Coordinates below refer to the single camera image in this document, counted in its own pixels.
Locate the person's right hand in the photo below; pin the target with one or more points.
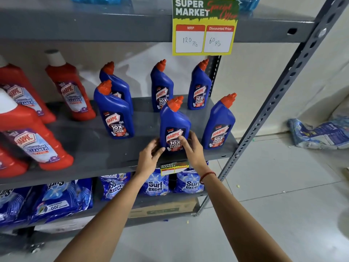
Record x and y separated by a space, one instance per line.
196 156

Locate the person's left hand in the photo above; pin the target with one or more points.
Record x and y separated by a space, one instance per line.
146 160

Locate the person's right thumb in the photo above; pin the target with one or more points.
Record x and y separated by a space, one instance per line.
184 143

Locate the person's left thumb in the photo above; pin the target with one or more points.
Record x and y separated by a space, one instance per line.
159 153

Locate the blue toilet cleaner bottle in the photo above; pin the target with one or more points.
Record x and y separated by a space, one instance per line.
174 122

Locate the person's left forearm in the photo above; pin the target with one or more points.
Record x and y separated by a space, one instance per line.
109 221

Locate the person's right forearm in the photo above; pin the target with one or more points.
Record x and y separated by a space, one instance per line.
240 223

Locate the small shelf price label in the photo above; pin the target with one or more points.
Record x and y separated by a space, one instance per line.
174 167

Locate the blue detergent packet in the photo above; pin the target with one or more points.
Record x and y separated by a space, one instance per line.
155 185
62 199
189 184
11 204
114 186

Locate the brown cardboard box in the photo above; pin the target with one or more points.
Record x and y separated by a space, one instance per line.
163 208

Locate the group of blue bottles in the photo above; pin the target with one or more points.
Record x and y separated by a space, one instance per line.
116 114

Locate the grey metal shelf rack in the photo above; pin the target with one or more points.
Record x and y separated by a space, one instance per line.
95 152

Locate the red bathroom cleaner bottle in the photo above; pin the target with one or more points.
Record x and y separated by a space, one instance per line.
21 92
32 133
11 165
71 90

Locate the yellow and green price sign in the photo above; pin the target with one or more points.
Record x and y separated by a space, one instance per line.
204 24

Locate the blue and white plastic bag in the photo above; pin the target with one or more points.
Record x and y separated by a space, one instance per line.
319 133

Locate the shelf caster wheel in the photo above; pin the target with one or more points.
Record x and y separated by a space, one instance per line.
36 247

